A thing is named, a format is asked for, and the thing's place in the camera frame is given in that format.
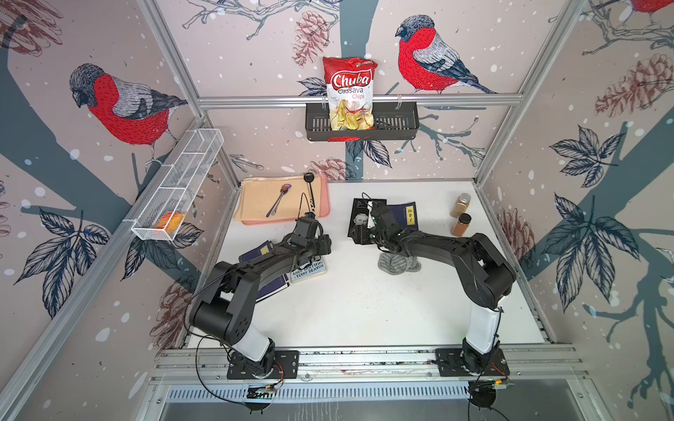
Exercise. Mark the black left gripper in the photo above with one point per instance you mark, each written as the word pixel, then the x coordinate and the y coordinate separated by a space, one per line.
pixel 326 244

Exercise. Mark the Treehouse colourful paperback book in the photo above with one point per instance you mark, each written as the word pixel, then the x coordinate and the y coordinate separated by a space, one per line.
pixel 315 268

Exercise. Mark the blue book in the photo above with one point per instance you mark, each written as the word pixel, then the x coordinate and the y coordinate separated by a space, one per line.
pixel 273 287
pixel 405 215

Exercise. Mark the grey striped cloth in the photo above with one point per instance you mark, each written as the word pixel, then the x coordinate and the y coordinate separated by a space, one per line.
pixel 394 264

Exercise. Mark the black portrait cover book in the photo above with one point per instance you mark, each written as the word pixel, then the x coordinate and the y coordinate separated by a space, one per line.
pixel 361 221

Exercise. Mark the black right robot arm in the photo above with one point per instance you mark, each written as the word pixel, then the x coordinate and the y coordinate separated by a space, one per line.
pixel 485 275

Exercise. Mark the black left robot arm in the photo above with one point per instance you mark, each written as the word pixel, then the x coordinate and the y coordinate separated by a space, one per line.
pixel 224 309

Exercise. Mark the beige placemat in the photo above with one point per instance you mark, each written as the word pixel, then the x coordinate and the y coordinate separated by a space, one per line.
pixel 274 200

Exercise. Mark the iridescent purple spoon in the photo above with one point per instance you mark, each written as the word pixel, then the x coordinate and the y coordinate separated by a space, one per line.
pixel 283 191

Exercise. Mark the black ladle spoon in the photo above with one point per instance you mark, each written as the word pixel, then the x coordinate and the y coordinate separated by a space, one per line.
pixel 309 178

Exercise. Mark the orange spice jar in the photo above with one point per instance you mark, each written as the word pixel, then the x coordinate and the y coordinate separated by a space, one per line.
pixel 462 224

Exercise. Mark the beige spice jar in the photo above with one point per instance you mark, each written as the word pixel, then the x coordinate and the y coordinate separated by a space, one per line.
pixel 461 206

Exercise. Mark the orange packet in shelf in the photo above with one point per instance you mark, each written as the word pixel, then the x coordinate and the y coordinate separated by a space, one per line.
pixel 169 222

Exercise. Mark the red Chuba chips bag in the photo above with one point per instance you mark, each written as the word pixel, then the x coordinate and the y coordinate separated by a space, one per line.
pixel 350 93

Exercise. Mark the black wall basket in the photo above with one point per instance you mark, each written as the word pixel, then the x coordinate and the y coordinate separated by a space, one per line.
pixel 392 121

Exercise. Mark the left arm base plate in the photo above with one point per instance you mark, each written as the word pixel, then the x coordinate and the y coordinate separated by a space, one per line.
pixel 282 364

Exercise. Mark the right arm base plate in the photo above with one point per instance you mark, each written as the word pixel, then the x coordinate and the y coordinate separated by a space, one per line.
pixel 453 361

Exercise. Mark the white wire wall shelf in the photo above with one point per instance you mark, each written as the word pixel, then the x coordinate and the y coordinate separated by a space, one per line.
pixel 179 187

